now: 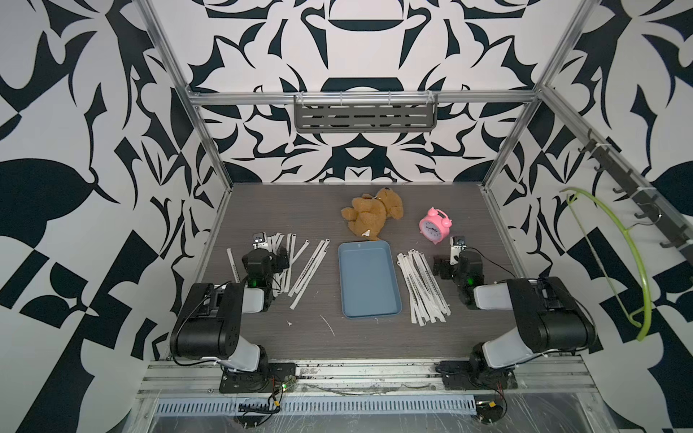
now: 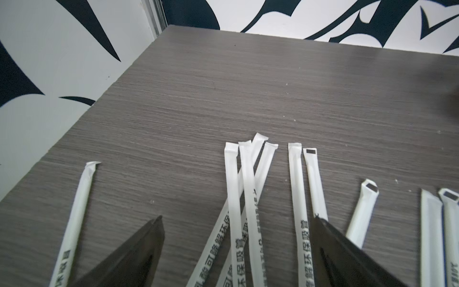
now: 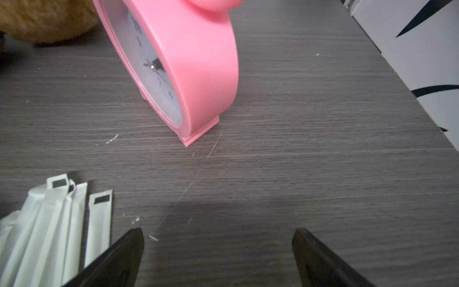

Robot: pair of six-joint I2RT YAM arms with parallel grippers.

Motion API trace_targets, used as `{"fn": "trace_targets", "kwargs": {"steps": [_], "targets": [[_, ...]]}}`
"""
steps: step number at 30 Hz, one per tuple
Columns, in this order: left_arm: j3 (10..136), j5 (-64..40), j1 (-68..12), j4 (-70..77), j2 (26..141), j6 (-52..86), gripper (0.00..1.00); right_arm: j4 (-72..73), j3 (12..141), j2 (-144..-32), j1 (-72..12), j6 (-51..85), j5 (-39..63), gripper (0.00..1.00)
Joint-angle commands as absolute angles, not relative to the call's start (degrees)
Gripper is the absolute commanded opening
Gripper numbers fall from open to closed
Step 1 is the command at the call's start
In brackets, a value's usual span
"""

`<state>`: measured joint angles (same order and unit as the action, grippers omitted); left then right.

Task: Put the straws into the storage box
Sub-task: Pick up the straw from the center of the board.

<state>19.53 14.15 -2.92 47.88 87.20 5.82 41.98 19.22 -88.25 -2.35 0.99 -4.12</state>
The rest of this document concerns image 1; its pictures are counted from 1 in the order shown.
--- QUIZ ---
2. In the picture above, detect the pile straw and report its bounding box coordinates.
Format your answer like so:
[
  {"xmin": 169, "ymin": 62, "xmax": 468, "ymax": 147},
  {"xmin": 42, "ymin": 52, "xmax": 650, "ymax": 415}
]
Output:
[
  {"xmin": 396, "ymin": 250, "xmax": 451, "ymax": 327},
  {"xmin": 289, "ymin": 239, "xmax": 331, "ymax": 310}
]

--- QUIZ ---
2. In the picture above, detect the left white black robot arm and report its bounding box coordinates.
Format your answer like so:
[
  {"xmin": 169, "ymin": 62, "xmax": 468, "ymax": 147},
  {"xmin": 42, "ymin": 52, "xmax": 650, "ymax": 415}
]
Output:
[{"xmin": 170, "ymin": 246, "xmax": 290, "ymax": 376}]

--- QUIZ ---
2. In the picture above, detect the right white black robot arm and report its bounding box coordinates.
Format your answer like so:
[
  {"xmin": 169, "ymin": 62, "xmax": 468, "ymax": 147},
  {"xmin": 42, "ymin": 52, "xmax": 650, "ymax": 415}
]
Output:
[{"xmin": 432, "ymin": 250, "xmax": 597, "ymax": 380}]

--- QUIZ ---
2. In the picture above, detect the blue plastic storage tray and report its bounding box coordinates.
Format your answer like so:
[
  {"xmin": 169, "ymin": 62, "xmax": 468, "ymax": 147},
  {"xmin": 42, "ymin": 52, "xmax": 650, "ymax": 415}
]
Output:
[{"xmin": 337, "ymin": 241, "xmax": 402, "ymax": 319}]

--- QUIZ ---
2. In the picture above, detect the lone wrapped straw far left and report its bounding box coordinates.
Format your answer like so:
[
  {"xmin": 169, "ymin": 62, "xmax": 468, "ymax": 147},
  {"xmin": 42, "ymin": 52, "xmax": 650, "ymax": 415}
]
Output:
[{"xmin": 227, "ymin": 248, "xmax": 240, "ymax": 283}]

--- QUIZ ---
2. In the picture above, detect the pink alarm clock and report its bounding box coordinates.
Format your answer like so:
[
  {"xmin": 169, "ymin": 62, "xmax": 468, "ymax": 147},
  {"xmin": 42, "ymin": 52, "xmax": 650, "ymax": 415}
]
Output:
[{"xmin": 419, "ymin": 207, "xmax": 453, "ymax": 245}]

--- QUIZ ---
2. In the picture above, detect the brown teddy bear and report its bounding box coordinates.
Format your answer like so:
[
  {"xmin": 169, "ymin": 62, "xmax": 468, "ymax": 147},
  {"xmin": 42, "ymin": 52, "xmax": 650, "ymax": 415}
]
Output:
[{"xmin": 341, "ymin": 187, "xmax": 404, "ymax": 241}]

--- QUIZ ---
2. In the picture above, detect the green plastic clothes hanger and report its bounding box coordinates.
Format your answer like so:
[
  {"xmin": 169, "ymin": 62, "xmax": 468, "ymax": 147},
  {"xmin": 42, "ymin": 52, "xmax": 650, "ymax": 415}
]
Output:
[{"xmin": 561, "ymin": 187, "xmax": 654, "ymax": 343}]

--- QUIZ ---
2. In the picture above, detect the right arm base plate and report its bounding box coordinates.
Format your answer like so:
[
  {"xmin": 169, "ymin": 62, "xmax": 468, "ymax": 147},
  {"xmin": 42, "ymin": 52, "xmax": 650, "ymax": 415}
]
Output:
[{"xmin": 435, "ymin": 360, "xmax": 517, "ymax": 391}]

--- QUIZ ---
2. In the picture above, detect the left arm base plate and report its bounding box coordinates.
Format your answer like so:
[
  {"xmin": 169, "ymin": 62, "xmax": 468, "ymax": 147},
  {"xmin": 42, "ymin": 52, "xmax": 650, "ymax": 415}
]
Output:
[{"xmin": 219, "ymin": 363, "xmax": 297, "ymax": 394}]

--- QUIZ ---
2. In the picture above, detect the white slotted cable duct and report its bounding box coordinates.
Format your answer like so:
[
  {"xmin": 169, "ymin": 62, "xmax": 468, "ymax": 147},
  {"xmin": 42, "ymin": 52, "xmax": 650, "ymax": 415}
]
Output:
[{"xmin": 154, "ymin": 394, "xmax": 476, "ymax": 417}]

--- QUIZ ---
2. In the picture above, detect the grey metal wall shelf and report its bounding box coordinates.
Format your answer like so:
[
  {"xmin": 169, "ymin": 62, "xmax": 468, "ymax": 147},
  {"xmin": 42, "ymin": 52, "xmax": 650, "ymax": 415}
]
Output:
[{"xmin": 293, "ymin": 91, "xmax": 438, "ymax": 134}]

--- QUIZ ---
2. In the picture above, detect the grey wall hook rail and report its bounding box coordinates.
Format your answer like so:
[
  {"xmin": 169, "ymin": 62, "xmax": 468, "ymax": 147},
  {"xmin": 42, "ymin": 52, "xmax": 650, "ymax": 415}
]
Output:
[{"xmin": 580, "ymin": 128, "xmax": 692, "ymax": 263}]

